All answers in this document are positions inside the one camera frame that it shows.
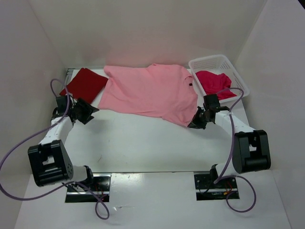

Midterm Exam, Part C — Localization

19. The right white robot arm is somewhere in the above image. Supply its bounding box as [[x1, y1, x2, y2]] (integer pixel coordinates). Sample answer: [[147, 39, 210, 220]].
[[188, 94, 271, 184]]

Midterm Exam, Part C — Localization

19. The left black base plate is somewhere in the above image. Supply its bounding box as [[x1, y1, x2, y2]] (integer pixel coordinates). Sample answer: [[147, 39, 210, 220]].
[[65, 173, 112, 203]]

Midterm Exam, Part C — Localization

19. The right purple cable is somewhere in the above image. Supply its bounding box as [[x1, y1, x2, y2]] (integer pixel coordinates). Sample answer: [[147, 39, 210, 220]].
[[213, 87, 257, 213]]

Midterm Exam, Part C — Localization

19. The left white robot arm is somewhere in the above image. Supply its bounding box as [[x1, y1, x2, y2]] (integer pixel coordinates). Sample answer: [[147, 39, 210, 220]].
[[28, 96, 99, 187]]

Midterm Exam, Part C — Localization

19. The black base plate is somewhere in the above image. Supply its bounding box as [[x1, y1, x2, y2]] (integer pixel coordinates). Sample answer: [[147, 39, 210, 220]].
[[65, 173, 112, 203], [193, 171, 240, 201]]

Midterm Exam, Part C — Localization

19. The magenta t-shirt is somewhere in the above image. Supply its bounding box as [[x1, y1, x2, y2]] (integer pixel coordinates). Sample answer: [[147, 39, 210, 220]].
[[196, 71, 232, 94]]

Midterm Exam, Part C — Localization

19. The purple cable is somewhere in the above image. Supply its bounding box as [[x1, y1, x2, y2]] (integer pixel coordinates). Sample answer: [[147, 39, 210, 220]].
[[0, 78, 112, 219], [213, 87, 257, 213]]

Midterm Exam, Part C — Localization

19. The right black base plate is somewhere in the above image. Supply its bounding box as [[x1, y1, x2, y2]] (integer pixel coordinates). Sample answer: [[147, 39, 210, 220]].
[[193, 171, 240, 201]]

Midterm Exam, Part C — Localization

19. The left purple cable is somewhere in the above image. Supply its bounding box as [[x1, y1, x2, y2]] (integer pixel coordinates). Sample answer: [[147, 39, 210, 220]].
[[0, 78, 112, 219]]

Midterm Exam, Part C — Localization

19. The light pink t-shirt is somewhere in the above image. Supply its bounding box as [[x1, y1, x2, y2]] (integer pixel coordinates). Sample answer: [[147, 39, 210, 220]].
[[98, 64, 198, 127]]

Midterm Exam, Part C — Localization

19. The white plastic basket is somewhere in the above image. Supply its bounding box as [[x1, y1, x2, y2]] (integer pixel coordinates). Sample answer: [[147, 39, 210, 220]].
[[188, 54, 250, 103]]

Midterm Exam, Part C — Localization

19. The dark red t-shirt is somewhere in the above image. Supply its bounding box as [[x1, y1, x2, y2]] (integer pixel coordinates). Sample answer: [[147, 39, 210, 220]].
[[66, 68, 108, 104]]

